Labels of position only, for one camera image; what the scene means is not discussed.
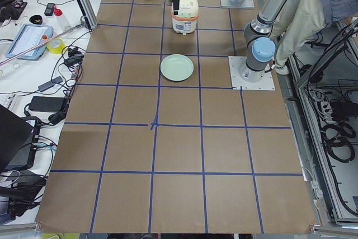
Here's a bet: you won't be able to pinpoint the cream rice cooker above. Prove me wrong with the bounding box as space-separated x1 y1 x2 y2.
171 0 199 35

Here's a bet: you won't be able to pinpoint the metal clamp rod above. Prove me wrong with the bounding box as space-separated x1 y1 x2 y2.
1 22 85 65

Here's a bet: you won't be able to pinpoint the red capped squeeze bottle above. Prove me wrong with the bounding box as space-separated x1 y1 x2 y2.
54 6 70 31

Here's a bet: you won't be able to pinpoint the black phone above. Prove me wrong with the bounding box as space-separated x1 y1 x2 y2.
44 3 55 16

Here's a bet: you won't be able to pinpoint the yellow tape roll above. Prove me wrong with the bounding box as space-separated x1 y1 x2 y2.
46 38 65 55

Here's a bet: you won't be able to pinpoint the black round cup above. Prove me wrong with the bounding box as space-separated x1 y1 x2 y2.
29 15 43 25

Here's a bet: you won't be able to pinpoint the blue teach pendant tablet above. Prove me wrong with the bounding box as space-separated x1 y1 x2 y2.
5 24 54 60

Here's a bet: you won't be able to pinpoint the person beige trousers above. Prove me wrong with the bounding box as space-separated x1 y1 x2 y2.
271 0 357 75

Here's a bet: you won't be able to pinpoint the black laptop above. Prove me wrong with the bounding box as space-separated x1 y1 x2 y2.
1 106 40 172

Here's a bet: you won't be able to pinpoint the green plate near camera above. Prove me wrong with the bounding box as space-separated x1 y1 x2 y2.
160 54 194 82

